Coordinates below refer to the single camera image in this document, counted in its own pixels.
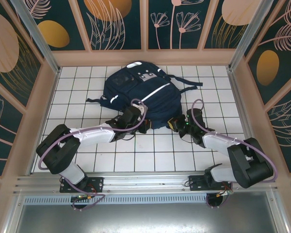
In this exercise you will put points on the navy blue backpack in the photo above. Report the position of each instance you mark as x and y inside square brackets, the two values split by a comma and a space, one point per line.
[155, 97]

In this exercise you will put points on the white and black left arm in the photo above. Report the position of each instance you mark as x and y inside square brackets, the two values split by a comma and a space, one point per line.
[94, 136]

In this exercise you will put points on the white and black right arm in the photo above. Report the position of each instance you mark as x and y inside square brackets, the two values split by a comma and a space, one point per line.
[218, 143]

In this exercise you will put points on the yellow power connector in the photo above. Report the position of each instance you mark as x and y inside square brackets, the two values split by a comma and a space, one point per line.
[89, 197]
[219, 194]

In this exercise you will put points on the grey sheet metal panel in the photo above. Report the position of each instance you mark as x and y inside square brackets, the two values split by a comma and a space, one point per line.
[148, 218]

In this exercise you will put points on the aluminium mounting rail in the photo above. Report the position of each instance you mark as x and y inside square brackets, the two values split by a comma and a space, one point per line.
[148, 180]

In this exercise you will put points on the aluminium side rail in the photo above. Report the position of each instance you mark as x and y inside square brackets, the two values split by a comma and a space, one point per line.
[43, 123]
[245, 121]

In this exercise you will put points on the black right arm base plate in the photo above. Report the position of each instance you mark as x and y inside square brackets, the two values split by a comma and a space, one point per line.
[195, 183]

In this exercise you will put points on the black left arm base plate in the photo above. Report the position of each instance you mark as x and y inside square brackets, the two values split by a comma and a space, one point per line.
[97, 182]

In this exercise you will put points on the aluminium corner post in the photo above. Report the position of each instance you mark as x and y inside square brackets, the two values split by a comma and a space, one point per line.
[249, 36]
[37, 36]

